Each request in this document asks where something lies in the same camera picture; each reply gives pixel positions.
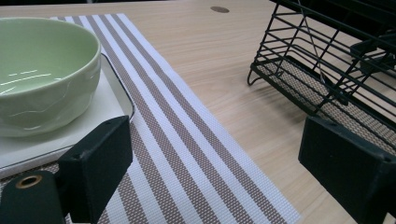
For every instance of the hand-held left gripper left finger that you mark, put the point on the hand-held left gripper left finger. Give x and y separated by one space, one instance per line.
93 165

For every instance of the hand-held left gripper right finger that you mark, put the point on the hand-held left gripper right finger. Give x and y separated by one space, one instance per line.
345 165

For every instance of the white square plate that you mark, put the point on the white square plate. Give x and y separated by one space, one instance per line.
102 109

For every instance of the striped woven placemat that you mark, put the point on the striped woven placemat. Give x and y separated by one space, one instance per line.
186 155

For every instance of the light green ceramic bowl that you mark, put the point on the light green ceramic bowl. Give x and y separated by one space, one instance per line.
43 68

